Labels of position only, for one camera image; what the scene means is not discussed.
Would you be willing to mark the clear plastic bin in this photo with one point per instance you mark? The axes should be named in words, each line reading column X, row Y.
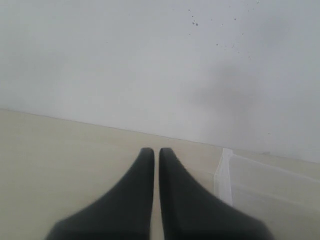
column 286, row 199

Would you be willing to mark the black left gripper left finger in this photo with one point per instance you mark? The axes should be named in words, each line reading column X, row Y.
column 123, row 213

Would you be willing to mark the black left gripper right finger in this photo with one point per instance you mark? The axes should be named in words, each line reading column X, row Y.
column 190, row 212

